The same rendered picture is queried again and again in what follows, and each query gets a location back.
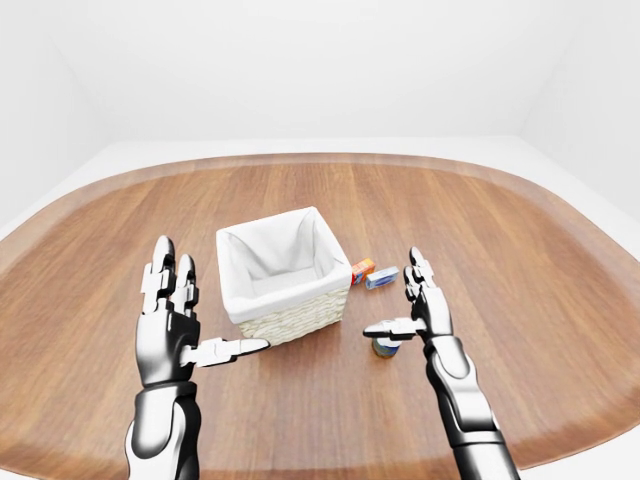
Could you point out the white lined wicker basket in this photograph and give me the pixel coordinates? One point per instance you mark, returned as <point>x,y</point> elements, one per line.
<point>285,277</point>

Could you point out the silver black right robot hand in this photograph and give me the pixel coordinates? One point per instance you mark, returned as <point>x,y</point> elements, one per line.
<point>434,310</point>

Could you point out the small soup tin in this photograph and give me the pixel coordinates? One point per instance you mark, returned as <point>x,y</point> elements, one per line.
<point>386,347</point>

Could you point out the orange printed food box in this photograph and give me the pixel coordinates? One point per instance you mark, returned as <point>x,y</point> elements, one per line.
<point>361,270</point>

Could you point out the blue white food box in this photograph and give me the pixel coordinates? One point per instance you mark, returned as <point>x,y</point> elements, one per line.
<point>381,278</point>

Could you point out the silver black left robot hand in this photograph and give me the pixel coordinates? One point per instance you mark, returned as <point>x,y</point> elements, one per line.
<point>162,335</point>

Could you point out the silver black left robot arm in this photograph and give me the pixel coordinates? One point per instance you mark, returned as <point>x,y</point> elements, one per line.
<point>162,432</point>

